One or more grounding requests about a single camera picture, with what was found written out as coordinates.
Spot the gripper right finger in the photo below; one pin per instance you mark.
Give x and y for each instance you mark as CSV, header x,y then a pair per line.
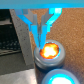
x,y
49,22

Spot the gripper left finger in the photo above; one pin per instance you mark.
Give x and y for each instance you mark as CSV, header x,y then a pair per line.
x,y
34,27

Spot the red button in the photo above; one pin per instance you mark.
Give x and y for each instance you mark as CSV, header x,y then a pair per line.
x,y
50,51

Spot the blue button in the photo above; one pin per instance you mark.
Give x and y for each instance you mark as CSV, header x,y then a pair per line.
x,y
59,78

